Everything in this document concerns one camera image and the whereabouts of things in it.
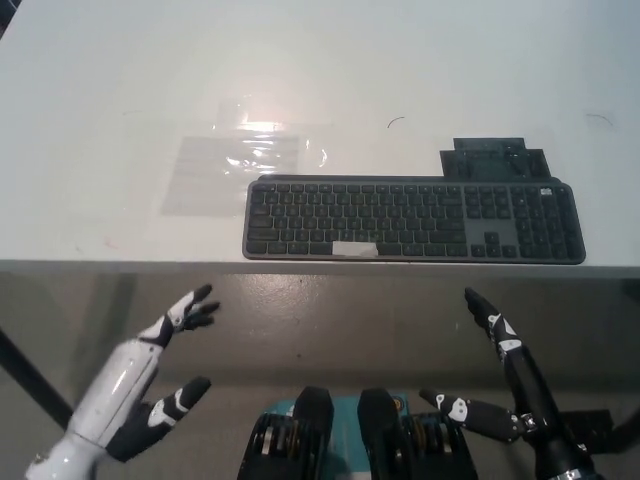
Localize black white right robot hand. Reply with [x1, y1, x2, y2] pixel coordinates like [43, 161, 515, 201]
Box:
[418, 286, 567, 447]

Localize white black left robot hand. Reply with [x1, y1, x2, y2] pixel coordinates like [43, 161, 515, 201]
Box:
[68, 284, 222, 464]

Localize black ribbed robot body block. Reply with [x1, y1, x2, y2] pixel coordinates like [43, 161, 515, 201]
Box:
[238, 385, 335, 480]
[357, 388, 477, 480]

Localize black table foot plate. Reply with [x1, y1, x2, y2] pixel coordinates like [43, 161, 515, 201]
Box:
[562, 409, 614, 437]

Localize black metal table leg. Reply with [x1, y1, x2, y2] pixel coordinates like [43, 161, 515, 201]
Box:
[0, 327, 74, 432]

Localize translucent grey plastic sheet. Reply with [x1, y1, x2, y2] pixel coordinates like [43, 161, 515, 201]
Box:
[160, 135, 301, 218]

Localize white tape strip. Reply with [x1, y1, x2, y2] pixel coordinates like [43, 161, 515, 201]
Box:
[332, 240, 379, 259]

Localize clear crinkled plastic film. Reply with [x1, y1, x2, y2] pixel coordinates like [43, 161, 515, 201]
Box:
[214, 102, 334, 174]

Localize dark grey wireless keyboard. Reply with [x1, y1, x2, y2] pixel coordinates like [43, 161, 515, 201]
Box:
[242, 173, 587, 265]

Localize black plastic bracket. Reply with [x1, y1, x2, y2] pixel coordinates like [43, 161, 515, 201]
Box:
[439, 137, 552, 180]

